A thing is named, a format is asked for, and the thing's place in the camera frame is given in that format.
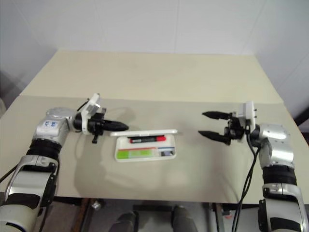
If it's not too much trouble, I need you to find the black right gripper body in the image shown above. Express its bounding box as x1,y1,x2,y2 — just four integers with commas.
223,111,250,146

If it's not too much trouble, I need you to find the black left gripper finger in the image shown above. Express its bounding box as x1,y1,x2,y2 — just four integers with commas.
104,125,129,133
104,119,129,128

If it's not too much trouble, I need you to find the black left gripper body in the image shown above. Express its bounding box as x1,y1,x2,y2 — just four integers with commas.
87,108,108,145

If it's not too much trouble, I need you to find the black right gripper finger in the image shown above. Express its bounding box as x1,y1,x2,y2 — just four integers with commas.
197,130,228,144
202,111,234,120

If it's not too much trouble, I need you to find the black marker with red cap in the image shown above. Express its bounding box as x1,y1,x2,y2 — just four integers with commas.
127,135,167,144

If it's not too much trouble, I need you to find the white hinged pencil case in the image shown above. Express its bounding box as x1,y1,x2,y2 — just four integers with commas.
110,129,179,163

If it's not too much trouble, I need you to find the dark rounded shape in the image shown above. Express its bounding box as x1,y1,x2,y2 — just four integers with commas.
115,211,140,232
171,205,194,232

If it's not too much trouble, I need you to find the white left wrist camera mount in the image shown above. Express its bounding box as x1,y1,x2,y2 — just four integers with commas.
80,92,104,135

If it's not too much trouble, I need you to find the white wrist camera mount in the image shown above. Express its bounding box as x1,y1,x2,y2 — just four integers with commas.
80,92,104,135
237,101,257,141

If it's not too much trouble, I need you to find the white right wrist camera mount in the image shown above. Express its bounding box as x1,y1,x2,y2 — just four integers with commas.
237,101,257,141

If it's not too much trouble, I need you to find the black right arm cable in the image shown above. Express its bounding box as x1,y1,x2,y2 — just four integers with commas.
231,120,261,232

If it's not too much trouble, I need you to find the black metal table frame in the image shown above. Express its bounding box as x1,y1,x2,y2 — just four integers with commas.
54,197,261,232

